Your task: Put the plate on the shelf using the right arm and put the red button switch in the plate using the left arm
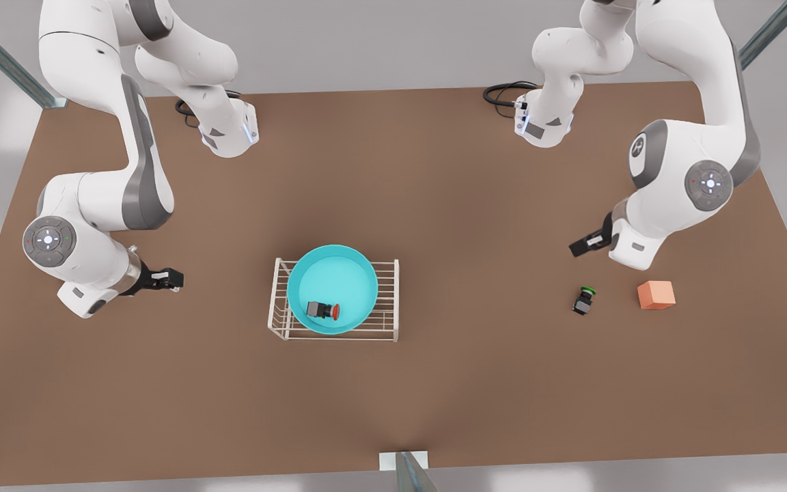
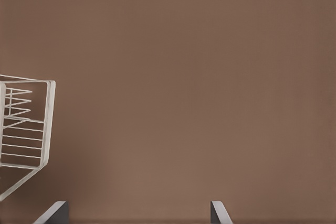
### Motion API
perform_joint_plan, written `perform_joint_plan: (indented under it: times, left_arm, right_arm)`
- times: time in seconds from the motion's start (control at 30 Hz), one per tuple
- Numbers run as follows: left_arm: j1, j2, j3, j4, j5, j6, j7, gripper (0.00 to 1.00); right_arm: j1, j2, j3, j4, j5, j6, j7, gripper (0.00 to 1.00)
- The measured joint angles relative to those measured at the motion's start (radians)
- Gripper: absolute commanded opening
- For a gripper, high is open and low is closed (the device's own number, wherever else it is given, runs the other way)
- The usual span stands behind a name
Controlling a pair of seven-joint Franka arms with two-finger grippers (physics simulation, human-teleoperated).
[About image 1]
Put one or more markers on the red button switch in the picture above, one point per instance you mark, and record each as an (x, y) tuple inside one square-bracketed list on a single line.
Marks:
[(324, 310)]

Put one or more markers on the teal round plate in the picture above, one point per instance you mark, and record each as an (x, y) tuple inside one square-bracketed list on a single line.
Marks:
[(332, 283)]

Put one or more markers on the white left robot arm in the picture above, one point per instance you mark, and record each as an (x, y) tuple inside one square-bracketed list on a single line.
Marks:
[(687, 82)]

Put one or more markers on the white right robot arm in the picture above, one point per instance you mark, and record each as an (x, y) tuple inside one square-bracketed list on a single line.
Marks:
[(93, 82)]

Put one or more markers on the orange cube block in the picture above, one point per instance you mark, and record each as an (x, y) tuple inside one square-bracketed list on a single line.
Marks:
[(656, 294)]

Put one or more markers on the green button switch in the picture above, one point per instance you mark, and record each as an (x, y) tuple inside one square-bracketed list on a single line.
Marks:
[(583, 301)]

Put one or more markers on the silver frame post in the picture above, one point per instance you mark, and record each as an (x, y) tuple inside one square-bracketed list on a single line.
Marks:
[(769, 31), (407, 471), (4, 61)]

